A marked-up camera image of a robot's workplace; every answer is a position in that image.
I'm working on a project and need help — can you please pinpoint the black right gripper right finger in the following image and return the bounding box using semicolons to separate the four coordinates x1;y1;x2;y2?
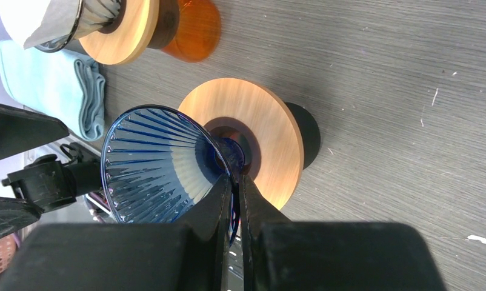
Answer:
239;176;446;290

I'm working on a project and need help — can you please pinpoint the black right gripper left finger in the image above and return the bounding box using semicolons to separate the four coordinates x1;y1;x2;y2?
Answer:
0;175;231;290

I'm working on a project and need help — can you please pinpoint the blue ribbed dripper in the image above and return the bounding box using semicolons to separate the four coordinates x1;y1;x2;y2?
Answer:
101;105;245;224

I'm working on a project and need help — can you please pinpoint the wooden ring holder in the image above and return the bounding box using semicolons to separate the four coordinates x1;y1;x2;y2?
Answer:
178;78;304;209

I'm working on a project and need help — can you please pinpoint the wooden ring dripper stand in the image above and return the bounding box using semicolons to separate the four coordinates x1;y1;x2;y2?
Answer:
79;0;159;65

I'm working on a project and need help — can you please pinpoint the orange glass carafe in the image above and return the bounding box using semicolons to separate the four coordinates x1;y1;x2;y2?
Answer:
147;0;221;62

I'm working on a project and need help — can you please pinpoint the clear grey ribbed dripper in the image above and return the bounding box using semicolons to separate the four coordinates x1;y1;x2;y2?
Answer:
35;0;125;53

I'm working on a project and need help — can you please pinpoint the white paper coffee filter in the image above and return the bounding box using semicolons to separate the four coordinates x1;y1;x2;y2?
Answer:
0;0;84;49

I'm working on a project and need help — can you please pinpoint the light blue folded cloth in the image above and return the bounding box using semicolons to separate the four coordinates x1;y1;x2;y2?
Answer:
0;40;106;141

